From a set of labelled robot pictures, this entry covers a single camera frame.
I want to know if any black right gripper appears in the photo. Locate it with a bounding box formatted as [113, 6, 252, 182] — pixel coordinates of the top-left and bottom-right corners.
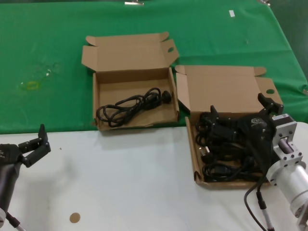
[210, 92, 284, 173]

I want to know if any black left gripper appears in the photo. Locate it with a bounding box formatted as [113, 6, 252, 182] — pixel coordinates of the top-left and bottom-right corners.
[0, 124, 52, 168]

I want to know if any black power cable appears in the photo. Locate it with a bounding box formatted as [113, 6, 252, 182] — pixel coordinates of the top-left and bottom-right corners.
[96, 87, 172, 128]
[197, 141, 256, 165]
[202, 159, 267, 184]
[195, 111, 239, 145]

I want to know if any open brown cardboard box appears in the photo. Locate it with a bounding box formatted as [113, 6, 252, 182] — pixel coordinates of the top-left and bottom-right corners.
[175, 64, 284, 191]

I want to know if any cardboard box with torn rim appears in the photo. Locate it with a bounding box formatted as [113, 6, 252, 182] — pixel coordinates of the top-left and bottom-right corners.
[81, 31, 180, 132]

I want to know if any crinkled clear tape patch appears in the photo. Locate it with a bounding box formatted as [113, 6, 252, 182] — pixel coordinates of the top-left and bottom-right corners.
[36, 62, 60, 78]

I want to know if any green table cloth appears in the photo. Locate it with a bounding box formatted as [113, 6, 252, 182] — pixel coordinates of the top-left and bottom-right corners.
[0, 0, 308, 134]

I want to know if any cable with silver connector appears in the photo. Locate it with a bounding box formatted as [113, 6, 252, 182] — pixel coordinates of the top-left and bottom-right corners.
[256, 185, 275, 231]
[6, 211, 26, 231]

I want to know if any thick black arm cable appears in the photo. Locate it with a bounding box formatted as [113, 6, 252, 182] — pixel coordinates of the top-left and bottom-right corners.
[244, 177, 267, 231]

